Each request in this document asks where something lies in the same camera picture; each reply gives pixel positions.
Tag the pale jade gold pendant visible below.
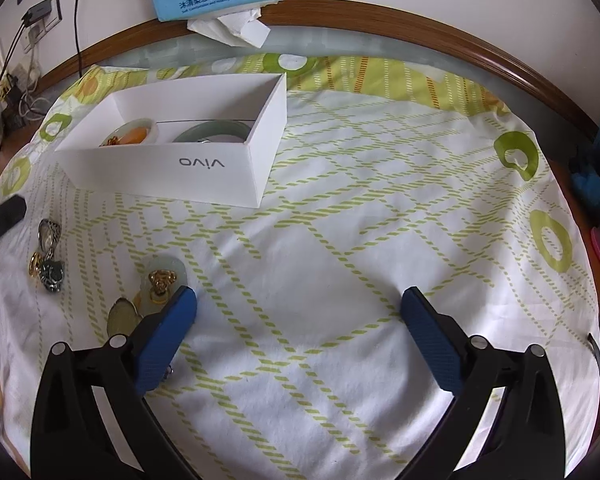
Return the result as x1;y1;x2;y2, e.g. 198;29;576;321
107;254;188;337

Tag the amber bead necklace with pendant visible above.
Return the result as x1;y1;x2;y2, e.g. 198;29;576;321
99;128;150;149

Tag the green stone silver pendant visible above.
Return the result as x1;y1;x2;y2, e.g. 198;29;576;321
40;259;65;294

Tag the white power strip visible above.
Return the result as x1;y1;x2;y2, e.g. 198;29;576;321
9;55;41;108

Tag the green patterned white cloth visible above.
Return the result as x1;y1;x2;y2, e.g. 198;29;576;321
0;54;600;479

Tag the black power adapter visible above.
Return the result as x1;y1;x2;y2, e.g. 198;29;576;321
22;0;53;27

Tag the white vivo cardboard box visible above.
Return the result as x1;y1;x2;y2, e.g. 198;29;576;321
55;74;287;208

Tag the green jade bangle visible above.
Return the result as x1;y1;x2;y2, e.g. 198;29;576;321
173;119;251;143

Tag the white wall socket panel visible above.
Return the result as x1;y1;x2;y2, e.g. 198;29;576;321
21;0;62;53

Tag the black hanging cable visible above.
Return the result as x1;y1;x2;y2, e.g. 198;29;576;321
73;0;88;79

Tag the wooden headboard rail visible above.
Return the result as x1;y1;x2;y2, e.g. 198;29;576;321
38;0;598;138

